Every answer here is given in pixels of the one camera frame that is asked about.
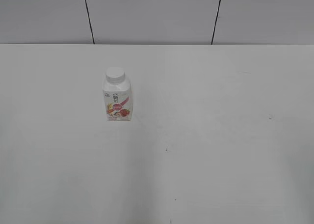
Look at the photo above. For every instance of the white screw bottle cap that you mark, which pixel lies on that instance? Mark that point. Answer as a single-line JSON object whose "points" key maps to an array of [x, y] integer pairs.
{"points": [[115, 75]]}

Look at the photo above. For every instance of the white yili changqing yogurt bottle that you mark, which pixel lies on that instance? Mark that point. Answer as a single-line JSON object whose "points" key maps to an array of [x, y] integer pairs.
{"points": [[118, 100]]}

